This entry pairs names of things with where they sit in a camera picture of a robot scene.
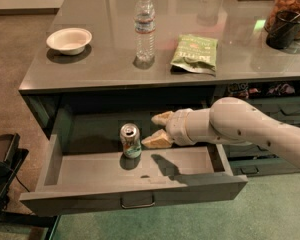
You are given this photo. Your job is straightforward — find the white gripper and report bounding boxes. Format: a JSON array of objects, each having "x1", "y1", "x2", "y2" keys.
[{"x1": 141, "y1": 109, "x2": 194, "y2": 149}]

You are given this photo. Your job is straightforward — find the green 7up soda can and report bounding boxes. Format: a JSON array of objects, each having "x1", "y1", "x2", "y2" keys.
[{"x1": 120, "y1": 123, "x2": 142, "y2": 159}]

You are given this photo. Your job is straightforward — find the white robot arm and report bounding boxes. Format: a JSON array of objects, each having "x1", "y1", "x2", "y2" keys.
[{"x1": 142, "y1": 97, "x2": 300, "y2": 169}]

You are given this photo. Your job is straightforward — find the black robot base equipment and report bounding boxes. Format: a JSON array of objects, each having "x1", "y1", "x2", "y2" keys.
[{"x1": 0, "y1": 133, "x2": 29, "y2": 215}]

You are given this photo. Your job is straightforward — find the open grey top drawer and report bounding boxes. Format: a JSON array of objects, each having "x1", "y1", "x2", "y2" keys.
[{"x1": 20, "y1": 107, "x2": 248, "y2": 216}]

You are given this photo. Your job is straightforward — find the grey right middle drawer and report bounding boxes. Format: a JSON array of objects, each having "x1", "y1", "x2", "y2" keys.
[{"x1": 223, "y1": 145, "x2": 272, "y2": 158}]

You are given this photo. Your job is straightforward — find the grey counter cabinet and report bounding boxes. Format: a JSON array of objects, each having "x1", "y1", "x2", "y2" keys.
[{"x1": 18, "y1": 0, "x2": 300, "y2": 178}]

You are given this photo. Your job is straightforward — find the grey right lower drawer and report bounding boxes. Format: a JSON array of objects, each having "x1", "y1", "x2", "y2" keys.
[{"x1": 229, "y1": 158, "x2": 300, "y2": 177}]

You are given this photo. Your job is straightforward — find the grey right upper drawer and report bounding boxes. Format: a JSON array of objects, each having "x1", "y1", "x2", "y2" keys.
[{"x1": 248, "y1": 97, "x2": 300, "y2": 125}]

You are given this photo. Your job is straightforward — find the black cup on counter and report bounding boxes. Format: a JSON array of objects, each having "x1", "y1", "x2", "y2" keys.
[{"x1": 266, "y1": 10, "x2": 300, "y2": 49}]

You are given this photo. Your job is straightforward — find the green chip bag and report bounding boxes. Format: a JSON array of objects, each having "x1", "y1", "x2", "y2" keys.
[{"x1": 171, "y1": 34, "x2": 218, "y2": 76}]

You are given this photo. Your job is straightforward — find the snack packages in shelf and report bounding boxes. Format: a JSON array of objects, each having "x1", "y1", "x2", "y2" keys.
[{"x1": 226, "y1": 81, "x2": 300, "y2": 99}]

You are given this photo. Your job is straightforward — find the clear plastic water bottle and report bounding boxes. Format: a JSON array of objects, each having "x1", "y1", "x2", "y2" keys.
[{"x1": 134, "y1": 0, "x2": 156, "y2": 63}]

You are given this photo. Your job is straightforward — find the white paper bowl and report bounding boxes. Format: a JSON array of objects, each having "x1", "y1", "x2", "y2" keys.
[{"x1": 46, "y1": 28, "x2": 92, "y2": 56}]

